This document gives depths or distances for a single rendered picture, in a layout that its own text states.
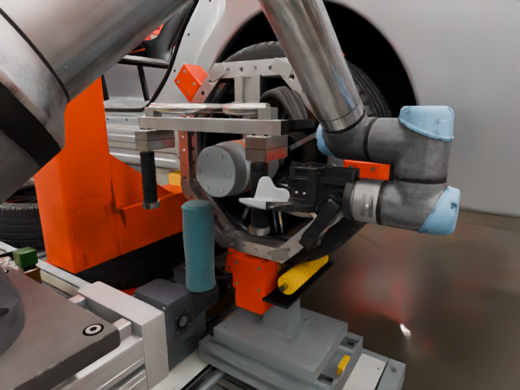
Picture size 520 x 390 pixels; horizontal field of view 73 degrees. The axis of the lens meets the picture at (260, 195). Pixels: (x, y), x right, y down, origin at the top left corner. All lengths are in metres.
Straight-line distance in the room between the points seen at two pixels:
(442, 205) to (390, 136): 0.12
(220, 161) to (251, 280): 0.40
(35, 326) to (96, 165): 0.82
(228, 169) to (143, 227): 0.55
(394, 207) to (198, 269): 0.63
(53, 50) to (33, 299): 0.29
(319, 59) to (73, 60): 0.38
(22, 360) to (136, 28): 0.26
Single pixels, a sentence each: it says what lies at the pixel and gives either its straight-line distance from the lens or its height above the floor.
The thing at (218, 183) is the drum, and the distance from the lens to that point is 0.86.
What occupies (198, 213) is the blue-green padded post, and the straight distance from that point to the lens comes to 0.97.
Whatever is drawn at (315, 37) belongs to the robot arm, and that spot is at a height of 1.09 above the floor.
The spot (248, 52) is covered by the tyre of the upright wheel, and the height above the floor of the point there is 1.15.
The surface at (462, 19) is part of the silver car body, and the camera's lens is 1.03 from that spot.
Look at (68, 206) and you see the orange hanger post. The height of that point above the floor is 0.73.
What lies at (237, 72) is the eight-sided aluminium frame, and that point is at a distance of 0.99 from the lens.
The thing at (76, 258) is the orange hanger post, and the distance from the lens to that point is 1.18.
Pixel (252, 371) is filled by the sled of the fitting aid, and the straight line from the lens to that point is 1.30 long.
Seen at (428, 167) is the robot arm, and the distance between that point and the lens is 0.56.
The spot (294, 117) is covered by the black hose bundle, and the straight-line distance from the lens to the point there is 0.74.
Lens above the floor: 1.01
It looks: 14 degrees down
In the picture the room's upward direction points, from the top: straight up
